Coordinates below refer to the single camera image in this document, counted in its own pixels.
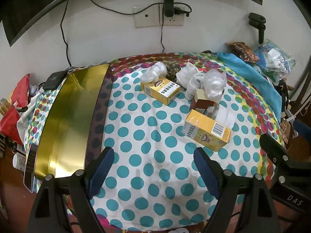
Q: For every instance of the yellow medicine box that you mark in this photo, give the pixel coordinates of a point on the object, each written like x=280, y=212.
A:
x=161, y=92
x=206, y=132

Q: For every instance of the clear bag of blue items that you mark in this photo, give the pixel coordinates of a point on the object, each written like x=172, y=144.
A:
x=274, y=58

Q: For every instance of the black power adapter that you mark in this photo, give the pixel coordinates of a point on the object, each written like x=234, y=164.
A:
x=168, y=6

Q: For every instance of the clear plastic bag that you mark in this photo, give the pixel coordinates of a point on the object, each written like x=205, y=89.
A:
x=155, y=72
x=213, y=85

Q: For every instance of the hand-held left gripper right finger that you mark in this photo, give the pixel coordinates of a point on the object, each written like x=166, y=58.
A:
x=205, y=172

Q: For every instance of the black power plug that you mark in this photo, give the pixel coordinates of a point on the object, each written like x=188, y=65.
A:
x=181, y=11

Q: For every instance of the white towel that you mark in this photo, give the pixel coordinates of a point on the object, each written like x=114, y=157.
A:
x=190, y=81

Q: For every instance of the white power wall socket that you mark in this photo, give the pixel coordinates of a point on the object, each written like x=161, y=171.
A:
x=176, y=20

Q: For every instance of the brown snack packet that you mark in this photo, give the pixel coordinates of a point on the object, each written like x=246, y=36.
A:
x=284, y=131
x=240, y=51

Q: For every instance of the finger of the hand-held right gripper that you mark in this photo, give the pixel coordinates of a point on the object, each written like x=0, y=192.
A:
x=272, y=148

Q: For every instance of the small red cream box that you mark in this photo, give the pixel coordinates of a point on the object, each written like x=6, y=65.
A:
x=201, y=102

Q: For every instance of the smartphone in blue case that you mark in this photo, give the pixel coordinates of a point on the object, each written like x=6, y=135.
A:
x=30, y=172

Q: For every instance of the black desk clamp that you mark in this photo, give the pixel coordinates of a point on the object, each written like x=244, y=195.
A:
x=257, y=21

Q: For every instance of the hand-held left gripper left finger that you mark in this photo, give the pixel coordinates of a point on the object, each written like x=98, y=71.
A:
x=100, y=172

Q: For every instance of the red paper bag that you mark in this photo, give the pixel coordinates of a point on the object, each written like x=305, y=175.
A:
x=14, y=116

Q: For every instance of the polka dot tablecloth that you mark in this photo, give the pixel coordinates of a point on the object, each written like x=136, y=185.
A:
x=145, y=150

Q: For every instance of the black flat device box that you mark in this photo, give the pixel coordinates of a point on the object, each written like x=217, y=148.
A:
x=54, y=79

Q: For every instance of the wooden blocks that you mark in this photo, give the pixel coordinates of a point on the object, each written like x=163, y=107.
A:
x=3, y=106

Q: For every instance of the white cup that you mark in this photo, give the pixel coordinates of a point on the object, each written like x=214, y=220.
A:
x=19, y=162

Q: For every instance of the gold metal tin tray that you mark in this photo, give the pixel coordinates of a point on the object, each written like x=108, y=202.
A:
x=70, y=116

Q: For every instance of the blue cloth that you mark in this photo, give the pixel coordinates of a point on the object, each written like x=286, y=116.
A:
x=252, y=77

